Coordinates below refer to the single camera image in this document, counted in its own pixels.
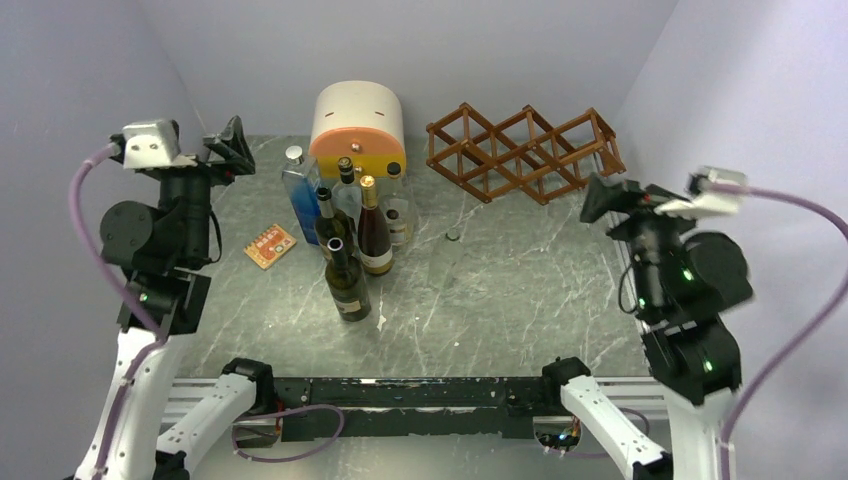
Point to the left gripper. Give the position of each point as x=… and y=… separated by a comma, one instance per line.
x=231, y=146

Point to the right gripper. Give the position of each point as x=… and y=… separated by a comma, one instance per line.
x=642, y=200

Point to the blue square bottle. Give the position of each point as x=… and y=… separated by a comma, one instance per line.
x=301, y=178

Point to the clear square bottle black cap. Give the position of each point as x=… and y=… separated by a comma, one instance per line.
x=347, y=193

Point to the green bottle silver neck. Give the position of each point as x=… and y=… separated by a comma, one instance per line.
x=333, y=223

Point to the dark bottle black neck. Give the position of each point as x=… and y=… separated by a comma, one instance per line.
x=345, y=278

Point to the clear round glass bottle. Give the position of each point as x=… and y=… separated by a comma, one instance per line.
x=397, y=203

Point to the brown bottle gold foil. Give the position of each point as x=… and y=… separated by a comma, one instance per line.
x=374, y=241

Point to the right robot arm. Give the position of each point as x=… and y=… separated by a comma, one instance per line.
x=683, y=280

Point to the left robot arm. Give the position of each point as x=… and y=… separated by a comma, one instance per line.
x=153, y=257

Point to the brown wooden wine rack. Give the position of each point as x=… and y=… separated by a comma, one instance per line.
x=524, y=152

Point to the orange snack packet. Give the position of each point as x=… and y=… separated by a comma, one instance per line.
x=270, y=246

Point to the cream drawer cabinet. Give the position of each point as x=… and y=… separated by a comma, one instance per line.
x=361, y=120

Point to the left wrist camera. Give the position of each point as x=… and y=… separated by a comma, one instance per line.
x=150, y=144

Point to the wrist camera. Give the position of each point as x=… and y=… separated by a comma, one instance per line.
x=713, y=192
x=150, y=144

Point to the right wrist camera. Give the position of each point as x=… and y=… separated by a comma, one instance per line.
x=713, y=192

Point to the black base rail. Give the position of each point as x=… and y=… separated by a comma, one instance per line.
x=507, y=406

